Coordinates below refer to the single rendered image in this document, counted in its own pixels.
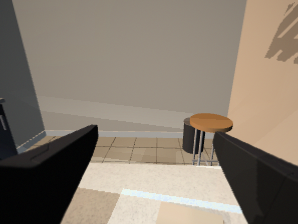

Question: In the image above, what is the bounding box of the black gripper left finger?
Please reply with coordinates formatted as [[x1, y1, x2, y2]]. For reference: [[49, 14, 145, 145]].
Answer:
[[0, 125, 98, 224]]

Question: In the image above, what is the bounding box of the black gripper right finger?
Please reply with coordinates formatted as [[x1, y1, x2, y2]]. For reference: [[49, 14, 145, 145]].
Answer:
[[212, 131, 298, 224]]

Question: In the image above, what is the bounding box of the flat tan slab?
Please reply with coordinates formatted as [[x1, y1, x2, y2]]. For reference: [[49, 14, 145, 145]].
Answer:
[[156, 201, 223, 224]]

